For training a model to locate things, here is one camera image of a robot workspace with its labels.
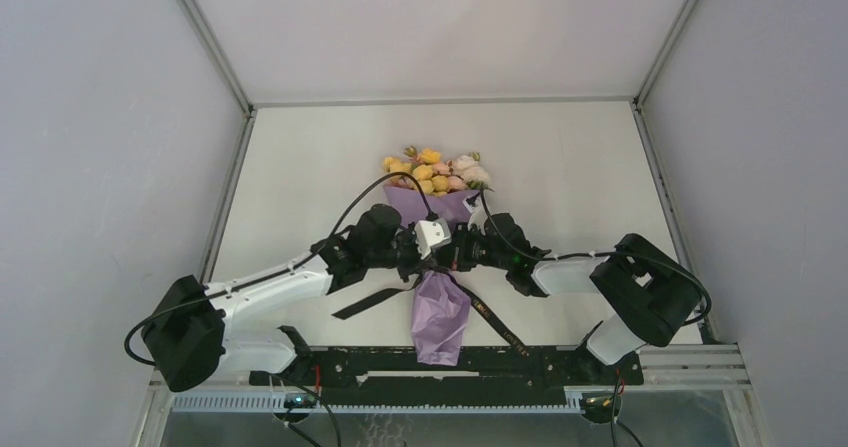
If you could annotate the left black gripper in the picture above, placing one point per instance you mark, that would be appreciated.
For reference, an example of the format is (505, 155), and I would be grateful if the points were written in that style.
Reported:
(416, 264)

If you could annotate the white fake flower stem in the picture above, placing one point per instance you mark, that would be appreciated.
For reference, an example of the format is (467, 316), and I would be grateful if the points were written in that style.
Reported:
(469, 170)

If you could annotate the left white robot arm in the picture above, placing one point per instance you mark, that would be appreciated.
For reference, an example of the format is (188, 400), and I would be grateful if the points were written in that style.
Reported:
(199, 330)

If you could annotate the yellow fake flower stem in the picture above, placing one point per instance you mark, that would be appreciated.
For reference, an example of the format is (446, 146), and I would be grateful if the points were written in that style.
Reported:
(415, 167)

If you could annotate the pink wrapping paper sheet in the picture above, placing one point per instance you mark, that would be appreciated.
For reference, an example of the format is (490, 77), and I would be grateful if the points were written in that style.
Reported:
(440, 309)

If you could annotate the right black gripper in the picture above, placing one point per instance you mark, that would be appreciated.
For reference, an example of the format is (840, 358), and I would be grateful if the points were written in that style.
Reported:
(457, 256)

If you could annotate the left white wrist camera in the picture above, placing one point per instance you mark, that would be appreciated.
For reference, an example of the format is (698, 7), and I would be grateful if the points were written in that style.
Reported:
(431, 235)

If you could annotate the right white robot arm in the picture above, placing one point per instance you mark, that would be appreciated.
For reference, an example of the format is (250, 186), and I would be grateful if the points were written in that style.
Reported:
(650, 295)

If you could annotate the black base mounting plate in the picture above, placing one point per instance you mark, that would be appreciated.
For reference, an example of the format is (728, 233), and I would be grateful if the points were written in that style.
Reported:
(483, 375)

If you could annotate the aluminium frame rail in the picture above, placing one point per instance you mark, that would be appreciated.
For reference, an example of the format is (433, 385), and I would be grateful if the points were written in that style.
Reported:
(210, 43)

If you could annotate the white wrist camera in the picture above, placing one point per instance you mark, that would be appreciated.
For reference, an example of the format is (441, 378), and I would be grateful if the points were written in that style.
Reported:
(431, 235)
(477, 214)

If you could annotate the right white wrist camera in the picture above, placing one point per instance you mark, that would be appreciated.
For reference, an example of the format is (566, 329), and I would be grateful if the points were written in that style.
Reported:
(477, 214)

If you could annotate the white cable duct strip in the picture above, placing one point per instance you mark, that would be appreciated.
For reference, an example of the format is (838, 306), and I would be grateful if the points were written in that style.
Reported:
(299, 402)

